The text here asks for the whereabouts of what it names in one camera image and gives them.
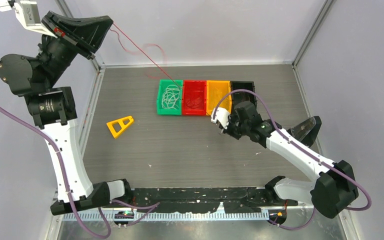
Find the black plastic bin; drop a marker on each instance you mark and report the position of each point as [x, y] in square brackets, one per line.
[239, 97]

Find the yellow triangular plastic piece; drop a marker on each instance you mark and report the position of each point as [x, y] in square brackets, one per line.
[118, 126]

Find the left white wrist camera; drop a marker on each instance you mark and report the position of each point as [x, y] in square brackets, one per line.
[27, 13]

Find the red plastic bin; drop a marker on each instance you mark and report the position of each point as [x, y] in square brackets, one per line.
[194, 98]

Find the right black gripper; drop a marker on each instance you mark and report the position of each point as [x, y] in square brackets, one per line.
[228, 130]

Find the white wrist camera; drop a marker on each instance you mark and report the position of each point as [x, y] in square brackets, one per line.
[27, 13]
[220, 116]

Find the black clear-topped device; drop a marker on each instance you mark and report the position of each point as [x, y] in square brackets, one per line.
[307, 131]

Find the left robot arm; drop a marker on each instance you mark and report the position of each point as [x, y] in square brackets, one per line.
[53, 109]

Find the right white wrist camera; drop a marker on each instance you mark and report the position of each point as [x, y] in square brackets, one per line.
[220, 116]

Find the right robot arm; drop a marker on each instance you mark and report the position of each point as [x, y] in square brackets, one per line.
[331, 185]

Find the green plastic bin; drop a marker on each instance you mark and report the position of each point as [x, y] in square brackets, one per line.
[169, 97]

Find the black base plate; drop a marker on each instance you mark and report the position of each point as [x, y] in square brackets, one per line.
[203, 200]

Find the yellow plastic bin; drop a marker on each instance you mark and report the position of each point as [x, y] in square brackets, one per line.
[215, 91]

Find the slotted cable duct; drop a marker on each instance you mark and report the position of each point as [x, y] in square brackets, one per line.
[219, 215]

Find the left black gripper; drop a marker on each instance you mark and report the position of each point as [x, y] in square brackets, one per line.
[84, 33]

